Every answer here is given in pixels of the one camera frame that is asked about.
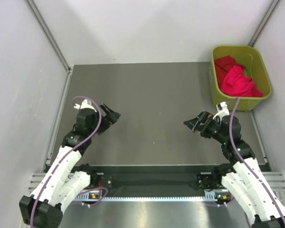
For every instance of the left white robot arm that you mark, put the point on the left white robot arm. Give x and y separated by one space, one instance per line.
47 203

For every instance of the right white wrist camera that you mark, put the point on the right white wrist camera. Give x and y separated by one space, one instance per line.
222 110

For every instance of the olive green plastic basket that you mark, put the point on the olive green plastic basket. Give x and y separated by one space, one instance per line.
253 66

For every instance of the dark red t shirt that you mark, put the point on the dark red t shirt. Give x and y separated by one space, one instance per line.
222 66

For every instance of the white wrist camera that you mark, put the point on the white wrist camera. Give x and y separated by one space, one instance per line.
222 110
85 104

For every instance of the left aluminium frame post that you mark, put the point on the left aluminium frame post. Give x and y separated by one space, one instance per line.
40 20

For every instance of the aluminium frame post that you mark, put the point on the aluminium frame post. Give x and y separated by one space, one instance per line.
40 20
268 14

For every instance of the right aluminium frame post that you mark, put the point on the right aluminium frame post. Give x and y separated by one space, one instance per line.
268 14

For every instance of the slotted grey cable duct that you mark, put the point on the slotted grey cable duct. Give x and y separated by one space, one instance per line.
211 196

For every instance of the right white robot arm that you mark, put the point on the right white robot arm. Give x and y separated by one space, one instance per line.
241 176

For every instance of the bright pink t shirt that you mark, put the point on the bright pink t shirt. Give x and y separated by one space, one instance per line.
235 84

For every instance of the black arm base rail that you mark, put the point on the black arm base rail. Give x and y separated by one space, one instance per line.
154 180

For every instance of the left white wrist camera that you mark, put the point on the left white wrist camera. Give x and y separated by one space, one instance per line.
85 104

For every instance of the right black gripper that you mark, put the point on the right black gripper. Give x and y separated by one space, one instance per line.
193 124

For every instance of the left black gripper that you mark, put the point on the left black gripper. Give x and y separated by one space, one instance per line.
108 120

